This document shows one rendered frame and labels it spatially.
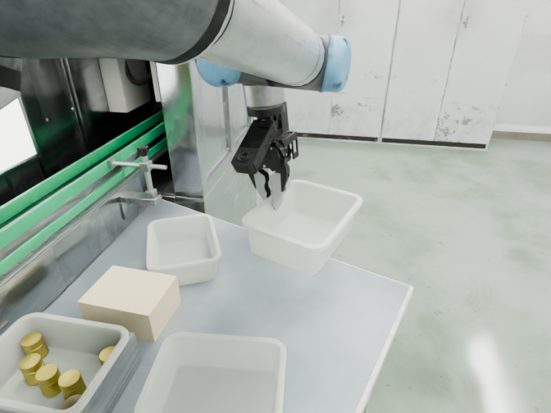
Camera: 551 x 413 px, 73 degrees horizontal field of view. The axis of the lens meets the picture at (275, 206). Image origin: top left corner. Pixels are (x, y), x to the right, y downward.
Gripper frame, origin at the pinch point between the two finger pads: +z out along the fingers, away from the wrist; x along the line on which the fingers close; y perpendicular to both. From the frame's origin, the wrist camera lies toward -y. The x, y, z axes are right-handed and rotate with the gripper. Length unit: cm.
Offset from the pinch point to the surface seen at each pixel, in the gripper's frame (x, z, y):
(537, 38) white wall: -60, 7, 401
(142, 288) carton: 22.0, 13.3, -19.9
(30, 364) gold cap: 26, 14, -42
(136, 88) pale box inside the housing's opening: 77, -18, 38
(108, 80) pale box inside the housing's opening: 78, -22, 28
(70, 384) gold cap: 16.2, 15.2, -41.2
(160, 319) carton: 16.7, 18.2, -21.7
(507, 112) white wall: -45, 77, 399
